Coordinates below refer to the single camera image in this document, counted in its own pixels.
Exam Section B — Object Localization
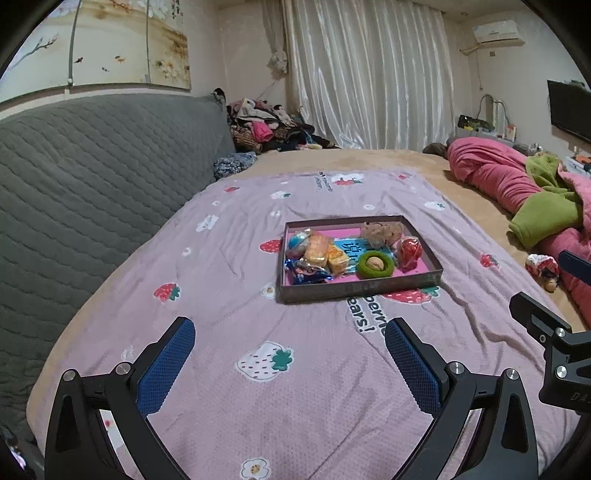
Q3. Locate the orange cake packet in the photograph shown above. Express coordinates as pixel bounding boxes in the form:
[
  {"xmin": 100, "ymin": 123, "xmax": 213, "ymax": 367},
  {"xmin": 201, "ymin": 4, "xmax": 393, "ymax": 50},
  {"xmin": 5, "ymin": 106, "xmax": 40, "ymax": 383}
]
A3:
[{"xmin": 302, "ymin": 233, "xmax": 334, "ymax": 268}]

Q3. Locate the red egg toy packet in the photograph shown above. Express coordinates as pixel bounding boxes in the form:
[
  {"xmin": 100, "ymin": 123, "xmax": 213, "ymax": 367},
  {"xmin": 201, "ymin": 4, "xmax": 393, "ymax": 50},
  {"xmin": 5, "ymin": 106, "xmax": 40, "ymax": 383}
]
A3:
[{"xmin": 397, "ymin": 235, "xmax": 423, "ymax": 269}]

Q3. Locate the purple strawberry print blanket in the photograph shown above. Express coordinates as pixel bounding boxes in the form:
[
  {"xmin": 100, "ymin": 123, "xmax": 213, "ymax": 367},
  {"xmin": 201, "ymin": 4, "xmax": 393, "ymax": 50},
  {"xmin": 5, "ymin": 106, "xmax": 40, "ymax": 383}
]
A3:
[{"xmin": 28, "ymin": 170, "xmax": 583, "ymax": 480}]

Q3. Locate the flower and fish wall painting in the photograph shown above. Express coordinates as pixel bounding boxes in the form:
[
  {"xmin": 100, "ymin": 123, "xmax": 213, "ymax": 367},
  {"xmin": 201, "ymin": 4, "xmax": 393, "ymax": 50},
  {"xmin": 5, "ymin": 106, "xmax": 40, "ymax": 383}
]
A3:
[{"xmin": 0, "ymin": 0, "xmax": 192, "ymax": 104}]

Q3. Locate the dark bag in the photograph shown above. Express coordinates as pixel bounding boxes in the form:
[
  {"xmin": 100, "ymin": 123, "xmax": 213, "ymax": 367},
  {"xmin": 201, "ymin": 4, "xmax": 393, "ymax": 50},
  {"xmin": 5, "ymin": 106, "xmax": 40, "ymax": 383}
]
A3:
[{"xmin": 457, "ymin": 115, "xmax": 491, "ymax": 132}]

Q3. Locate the dark shallow cardboard box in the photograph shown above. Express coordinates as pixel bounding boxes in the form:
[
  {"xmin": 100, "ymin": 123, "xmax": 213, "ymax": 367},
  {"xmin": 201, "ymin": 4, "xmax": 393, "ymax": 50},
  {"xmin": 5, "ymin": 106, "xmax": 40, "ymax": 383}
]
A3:
[{"xmin": 276, "ymin": 215, "xmax": 443, "ymax": 304}]

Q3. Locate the beige bed sheet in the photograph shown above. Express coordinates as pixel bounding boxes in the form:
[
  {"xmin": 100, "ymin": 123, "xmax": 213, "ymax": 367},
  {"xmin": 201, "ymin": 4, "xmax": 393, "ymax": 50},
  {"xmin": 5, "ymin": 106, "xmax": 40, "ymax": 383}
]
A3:
[{"xmin": 240, "ymin": 148, "xmax": 591, "ymax": 333}]

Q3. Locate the yellow cake packet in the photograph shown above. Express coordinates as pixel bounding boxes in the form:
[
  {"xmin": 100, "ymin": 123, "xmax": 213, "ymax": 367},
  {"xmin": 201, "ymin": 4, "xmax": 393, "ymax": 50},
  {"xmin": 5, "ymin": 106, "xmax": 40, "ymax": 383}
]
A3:
[{"xmin": 326, "ymin": 244, "xmax": 352, "ymax": 277}]

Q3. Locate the white air conditioner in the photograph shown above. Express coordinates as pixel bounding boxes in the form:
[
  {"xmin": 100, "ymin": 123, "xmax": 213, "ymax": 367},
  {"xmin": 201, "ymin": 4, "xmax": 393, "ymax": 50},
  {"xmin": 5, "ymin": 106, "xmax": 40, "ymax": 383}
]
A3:
[{"xmin": 473, "ymin": 23, "xmax": 525, "ymax": 45}]

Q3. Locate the green fuzzy ring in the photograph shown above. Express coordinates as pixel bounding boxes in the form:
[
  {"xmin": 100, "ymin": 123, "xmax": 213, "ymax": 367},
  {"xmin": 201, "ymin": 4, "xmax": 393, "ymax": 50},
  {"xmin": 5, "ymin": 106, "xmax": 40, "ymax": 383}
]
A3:
[{"xmin": 356, "ymin": 250, "xmax": 395, "ymax": 280}]

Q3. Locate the green fleece blanket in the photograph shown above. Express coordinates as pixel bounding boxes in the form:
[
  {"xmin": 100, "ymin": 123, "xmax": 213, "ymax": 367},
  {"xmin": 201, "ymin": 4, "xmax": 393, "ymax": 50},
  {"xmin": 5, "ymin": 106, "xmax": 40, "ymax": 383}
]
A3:
[{"xmin": 509, "ymin": 152, "xmax": 585, "ymax": 247}]

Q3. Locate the blue egg toy packet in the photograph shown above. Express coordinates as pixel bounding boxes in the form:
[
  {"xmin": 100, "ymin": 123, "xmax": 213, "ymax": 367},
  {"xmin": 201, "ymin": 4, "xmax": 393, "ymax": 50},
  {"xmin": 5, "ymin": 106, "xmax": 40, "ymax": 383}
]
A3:
[{"xmin": 287, "ymin": 231, "xmax": 314, "ymax": 259}]

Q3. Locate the blue patterned cloth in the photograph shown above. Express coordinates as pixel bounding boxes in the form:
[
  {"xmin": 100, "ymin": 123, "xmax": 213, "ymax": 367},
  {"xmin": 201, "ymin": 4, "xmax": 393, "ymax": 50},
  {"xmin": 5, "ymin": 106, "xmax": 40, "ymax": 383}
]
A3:
[{"xmin": 213, "ymin": 152, "xmax": 258, "ymax": 181}]

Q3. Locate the red and white plush toy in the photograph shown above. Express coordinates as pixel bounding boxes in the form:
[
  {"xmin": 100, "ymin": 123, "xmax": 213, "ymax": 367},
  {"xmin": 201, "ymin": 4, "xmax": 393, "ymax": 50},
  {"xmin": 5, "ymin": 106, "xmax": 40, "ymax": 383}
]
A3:
[{"xmin": 526, "ymin": 254, "xmax": 561, "ymax": 291}]

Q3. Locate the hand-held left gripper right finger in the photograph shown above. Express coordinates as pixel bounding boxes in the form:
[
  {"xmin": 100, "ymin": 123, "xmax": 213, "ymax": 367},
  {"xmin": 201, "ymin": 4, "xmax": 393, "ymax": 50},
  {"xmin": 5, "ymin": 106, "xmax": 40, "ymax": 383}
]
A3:
[{"xmin": 385, "ymin": 318, "xmax": 541, "ymax": 480}]

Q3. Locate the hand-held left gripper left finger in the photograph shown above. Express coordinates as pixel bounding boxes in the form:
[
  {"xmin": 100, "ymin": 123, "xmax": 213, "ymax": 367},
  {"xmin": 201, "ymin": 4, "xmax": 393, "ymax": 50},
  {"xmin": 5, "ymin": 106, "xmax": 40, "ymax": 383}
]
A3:
[{"xmin": 45, "ymin": 316, "xmax": 197, "ymax": 480}]

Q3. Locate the blue cookie packet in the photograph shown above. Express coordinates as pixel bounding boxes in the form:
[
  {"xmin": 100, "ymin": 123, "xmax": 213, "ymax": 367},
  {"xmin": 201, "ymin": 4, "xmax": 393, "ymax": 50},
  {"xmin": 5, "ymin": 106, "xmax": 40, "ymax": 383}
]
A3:
[{"xmin": 285, "ymin": 257, "xmax": 334, "ymax": 284}]

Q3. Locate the black wall television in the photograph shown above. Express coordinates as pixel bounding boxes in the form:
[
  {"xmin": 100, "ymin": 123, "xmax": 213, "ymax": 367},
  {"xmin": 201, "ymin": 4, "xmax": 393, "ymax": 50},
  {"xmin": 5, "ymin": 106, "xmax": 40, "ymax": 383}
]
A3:
[{"xmin": 547, "ymin": 79, "xmax": 591, "ymax": 139}]

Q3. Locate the white shiny curtain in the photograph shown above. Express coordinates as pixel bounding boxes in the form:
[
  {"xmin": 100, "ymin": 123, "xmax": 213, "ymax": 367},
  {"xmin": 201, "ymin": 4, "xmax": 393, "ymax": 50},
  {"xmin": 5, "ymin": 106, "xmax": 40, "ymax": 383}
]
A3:
[{"xmin": 263, "ymin": 0, "xmax": 455, "ymax": 151}]

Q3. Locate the white curved lamp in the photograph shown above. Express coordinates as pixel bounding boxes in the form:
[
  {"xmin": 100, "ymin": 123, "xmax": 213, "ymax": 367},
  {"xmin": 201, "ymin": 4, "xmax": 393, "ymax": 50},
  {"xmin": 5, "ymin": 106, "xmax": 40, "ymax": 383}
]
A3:
[{"xmin": 478, "ymin": 93, "xmax": 509, "ymax": 134}]

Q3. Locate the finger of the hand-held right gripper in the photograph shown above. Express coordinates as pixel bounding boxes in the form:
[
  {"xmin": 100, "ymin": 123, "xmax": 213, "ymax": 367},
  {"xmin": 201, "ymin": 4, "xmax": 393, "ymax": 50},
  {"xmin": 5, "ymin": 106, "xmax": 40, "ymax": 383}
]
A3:
[
  {"xmin": 509, "ymin": 292, "xmax": 573, "ymax": 344},
  {"xmin": 558, "ymin": 249, "xmax": 591, "ymax": 283}
]

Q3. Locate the pink quilt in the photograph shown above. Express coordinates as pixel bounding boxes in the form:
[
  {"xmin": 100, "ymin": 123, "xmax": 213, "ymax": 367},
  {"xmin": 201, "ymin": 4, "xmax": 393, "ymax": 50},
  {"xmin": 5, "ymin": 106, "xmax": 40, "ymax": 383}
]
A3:
[{"xmin": 445, "ymin": 137, "xmax": 591, "ymax": 319}]

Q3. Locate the grey quilted headboard cover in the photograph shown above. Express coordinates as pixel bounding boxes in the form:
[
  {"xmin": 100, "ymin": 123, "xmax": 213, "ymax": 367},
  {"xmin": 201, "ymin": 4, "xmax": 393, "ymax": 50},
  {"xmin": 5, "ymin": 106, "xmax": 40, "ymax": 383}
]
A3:
[{"xmin": 0, "ymin": 95, "xmax": 236, "ymax": 430}]

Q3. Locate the pile of clothes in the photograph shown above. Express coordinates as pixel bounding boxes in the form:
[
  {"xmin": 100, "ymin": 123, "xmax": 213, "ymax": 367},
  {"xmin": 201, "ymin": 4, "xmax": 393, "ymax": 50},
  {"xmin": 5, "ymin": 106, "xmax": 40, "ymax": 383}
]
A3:
[{"xmin": 212, "ymin": 89, "xmax": 340, "ymax": 153}]

